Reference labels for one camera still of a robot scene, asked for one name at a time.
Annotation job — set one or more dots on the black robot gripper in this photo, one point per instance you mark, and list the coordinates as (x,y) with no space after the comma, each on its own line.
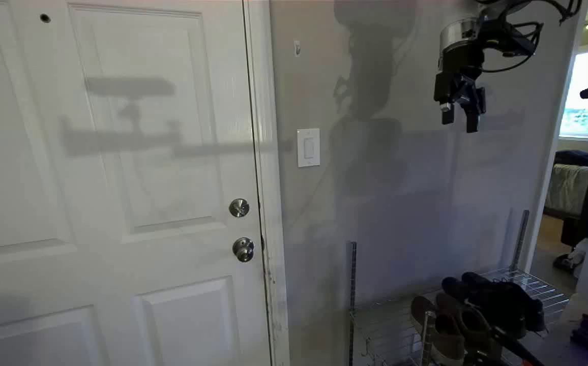
(460,63)

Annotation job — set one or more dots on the white light switch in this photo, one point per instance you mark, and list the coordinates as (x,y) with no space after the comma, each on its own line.
(307,147)

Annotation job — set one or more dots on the bed with dark pillow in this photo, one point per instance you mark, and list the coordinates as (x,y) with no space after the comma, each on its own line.
(568,184)

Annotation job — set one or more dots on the brown shoe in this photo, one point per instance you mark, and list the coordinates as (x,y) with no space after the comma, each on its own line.
(472,322)
(438,333)

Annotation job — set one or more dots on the silver deadbolt lock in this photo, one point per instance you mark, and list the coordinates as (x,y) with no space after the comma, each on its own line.
(239,207)

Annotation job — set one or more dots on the silver door knob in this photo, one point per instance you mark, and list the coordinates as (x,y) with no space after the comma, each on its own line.
(242,248)

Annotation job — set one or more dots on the white panel door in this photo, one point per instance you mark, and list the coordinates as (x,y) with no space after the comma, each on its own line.
(103,203)

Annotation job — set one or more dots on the door peephole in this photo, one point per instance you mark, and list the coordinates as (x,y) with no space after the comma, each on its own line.
(45,17)

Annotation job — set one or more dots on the small wall screw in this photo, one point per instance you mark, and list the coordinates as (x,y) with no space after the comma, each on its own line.
(297,48)

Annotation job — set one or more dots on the white door frame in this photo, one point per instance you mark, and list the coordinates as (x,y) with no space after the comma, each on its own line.
(269,169)

